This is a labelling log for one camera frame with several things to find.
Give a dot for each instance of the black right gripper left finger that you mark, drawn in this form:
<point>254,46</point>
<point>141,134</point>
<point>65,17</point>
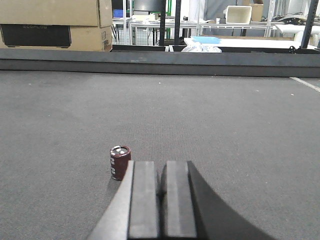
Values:
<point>133,213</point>

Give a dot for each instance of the crumpled clear plastic bag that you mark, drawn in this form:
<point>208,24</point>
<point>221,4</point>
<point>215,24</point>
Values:
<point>200,48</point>

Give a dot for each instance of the blue sheet on table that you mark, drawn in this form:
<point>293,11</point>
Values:
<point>206,39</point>

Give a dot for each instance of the large cardboard box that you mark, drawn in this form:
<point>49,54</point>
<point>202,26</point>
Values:
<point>63,25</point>

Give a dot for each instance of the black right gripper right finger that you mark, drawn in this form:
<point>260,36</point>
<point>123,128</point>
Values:
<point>192,210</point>

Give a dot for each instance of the white plastic bin background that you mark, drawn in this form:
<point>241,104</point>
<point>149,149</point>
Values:
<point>238,14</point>

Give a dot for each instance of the dark foam slab stack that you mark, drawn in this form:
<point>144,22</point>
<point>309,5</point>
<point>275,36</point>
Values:
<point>235,64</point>

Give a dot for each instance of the maroon cylindrical capacitor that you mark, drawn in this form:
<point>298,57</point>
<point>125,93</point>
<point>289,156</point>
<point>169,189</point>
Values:
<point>120,155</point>

